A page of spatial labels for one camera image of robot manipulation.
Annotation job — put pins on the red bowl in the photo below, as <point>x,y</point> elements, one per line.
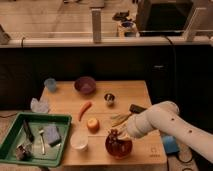
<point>118,148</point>

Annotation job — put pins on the orange fruit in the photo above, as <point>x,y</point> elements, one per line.
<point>93,125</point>

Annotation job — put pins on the purple bowl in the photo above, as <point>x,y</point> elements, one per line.
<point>85,85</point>

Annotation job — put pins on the white cup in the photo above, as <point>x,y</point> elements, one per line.
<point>79,141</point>

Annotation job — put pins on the small metal cup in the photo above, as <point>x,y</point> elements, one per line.
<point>109,98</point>

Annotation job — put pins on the wooden cutting board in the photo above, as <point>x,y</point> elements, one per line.
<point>66,100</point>

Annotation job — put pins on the dark purple grape bunch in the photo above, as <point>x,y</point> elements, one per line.
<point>114,135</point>

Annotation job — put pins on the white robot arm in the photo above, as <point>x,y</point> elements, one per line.
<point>164,116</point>

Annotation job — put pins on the blue box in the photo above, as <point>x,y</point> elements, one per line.
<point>170,145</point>

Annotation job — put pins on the orange carrot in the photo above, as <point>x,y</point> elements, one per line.
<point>83,109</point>

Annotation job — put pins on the green plastic tray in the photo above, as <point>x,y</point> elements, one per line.
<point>17,136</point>

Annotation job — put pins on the black monitor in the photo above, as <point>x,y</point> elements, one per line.
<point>162,15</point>

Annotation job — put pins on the black handled brush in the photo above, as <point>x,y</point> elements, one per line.
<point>119,119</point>

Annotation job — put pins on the blue sponge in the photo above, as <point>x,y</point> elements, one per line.
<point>52,135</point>

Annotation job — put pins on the white vertical post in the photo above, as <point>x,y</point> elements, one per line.
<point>96,24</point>

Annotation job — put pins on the blue plastic cup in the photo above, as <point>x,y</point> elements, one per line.
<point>50,84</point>

